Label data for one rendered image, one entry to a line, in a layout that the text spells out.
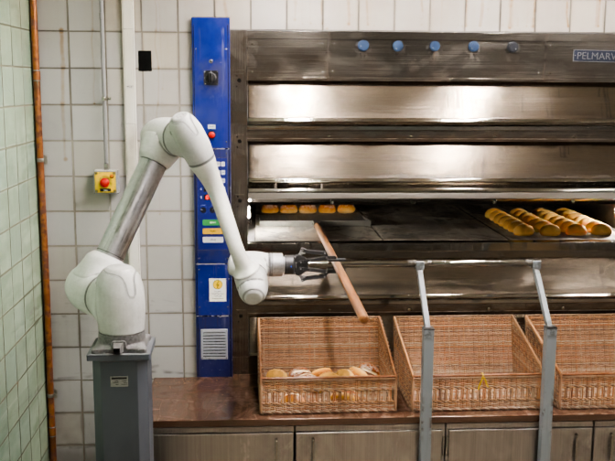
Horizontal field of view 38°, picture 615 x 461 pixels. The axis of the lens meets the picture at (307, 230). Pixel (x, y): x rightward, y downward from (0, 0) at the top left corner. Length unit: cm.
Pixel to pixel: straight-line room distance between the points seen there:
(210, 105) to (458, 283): 136
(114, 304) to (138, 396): 32
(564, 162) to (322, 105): 111
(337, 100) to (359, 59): 20
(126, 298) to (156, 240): 100
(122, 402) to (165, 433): 58
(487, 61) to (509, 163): 46
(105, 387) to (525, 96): 219
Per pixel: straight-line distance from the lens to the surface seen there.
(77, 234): 400
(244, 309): 400
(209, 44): 385
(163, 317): 403
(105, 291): 299
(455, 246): 403
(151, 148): 323
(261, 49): 389
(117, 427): 310
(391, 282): 401
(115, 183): 387
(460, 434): 369
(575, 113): 410
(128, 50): 389
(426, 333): 347
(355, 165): 391
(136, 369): 303
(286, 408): 361
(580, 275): 423
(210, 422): 358
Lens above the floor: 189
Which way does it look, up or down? 10 degrees down
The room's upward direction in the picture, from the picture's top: straight up
